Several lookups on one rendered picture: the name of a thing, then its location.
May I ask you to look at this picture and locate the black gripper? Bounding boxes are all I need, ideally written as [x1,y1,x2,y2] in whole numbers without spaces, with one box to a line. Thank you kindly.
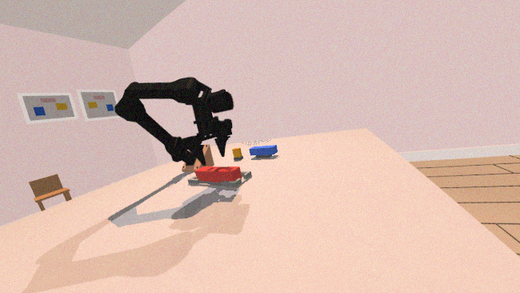
[180,114,232,166]

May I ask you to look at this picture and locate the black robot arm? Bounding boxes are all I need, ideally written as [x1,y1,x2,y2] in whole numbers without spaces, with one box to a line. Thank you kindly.
[114,77,234,166]

